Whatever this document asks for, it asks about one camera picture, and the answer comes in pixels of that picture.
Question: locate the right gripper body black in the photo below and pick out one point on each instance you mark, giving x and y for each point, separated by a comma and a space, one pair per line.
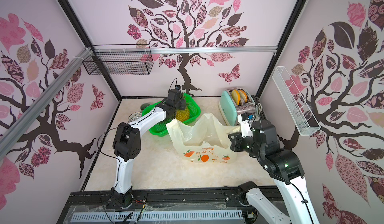
235, 141

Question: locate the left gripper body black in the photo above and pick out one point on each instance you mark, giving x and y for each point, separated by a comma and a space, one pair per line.
179, 105

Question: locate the large pineapple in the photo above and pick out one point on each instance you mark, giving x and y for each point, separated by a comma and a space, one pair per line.
183, 114

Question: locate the yellow plastic bag orange print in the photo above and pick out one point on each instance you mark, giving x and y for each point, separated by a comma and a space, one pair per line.
205, 142

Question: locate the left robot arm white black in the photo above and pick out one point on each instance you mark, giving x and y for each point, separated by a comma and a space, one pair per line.
127, 146

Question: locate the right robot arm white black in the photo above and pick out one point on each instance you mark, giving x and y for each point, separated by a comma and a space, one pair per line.
260, 140

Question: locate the small green bowl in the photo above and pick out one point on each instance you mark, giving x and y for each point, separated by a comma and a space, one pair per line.
144, 106

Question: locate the green plastic basket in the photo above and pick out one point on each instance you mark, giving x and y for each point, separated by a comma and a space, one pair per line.
160, 129

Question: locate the mint green toaster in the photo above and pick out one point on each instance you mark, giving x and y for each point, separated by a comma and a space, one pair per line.
230, 111

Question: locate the white sink strainer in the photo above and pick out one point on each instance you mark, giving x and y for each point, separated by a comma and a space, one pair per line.
134, 117

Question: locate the orange bread slice in toaster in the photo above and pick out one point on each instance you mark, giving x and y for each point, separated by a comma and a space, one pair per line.
243, 95

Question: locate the yellow bread slice in toaster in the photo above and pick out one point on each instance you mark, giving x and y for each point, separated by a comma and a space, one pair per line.
236, 97

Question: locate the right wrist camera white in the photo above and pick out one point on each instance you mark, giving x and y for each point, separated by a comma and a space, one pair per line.
245, 120

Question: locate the black wire wall basket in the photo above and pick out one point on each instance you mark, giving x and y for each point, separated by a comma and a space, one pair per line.
127, 60

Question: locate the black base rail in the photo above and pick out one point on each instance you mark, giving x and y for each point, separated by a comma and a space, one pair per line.
222, 198

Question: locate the white wire wall shelf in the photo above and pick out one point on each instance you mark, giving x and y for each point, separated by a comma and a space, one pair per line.
289, 87

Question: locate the white slotted cable duct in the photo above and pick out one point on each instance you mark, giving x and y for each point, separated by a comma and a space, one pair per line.
155, 216

